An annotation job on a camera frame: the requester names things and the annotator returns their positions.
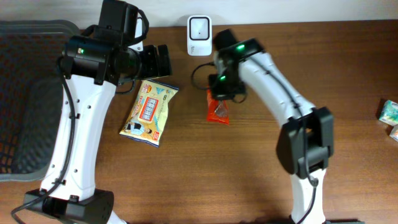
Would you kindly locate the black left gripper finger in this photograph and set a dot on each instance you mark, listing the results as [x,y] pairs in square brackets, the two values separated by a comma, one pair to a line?
[165,68]
[152,62]

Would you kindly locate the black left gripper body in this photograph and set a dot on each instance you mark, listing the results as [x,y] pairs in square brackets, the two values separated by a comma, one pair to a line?
[163,61]

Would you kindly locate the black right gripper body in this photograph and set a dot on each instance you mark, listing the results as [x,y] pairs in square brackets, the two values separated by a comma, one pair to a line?
[226,90]

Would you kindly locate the red snack bag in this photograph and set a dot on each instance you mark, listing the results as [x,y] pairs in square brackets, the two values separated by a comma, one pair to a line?
[217,110]

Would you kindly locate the yellow wet wipes pack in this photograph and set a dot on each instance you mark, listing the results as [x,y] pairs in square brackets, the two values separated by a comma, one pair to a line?
[148,116]

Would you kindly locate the teal tissue pack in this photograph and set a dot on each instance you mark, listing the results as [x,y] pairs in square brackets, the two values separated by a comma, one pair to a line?
[389,113]

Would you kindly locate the orange tissue pack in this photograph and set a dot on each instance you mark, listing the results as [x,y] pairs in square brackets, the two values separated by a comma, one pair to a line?
[394,133]

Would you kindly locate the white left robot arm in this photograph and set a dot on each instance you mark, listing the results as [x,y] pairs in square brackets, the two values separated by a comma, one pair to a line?
[91,67]

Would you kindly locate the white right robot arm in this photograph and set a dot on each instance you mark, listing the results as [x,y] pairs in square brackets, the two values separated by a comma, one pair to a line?
[305,142]

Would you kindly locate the white barcode scanner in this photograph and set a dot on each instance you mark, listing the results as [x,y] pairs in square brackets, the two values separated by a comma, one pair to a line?
[199,35]

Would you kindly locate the grey plastic basket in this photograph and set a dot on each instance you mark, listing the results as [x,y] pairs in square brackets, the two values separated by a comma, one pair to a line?
[31,95]

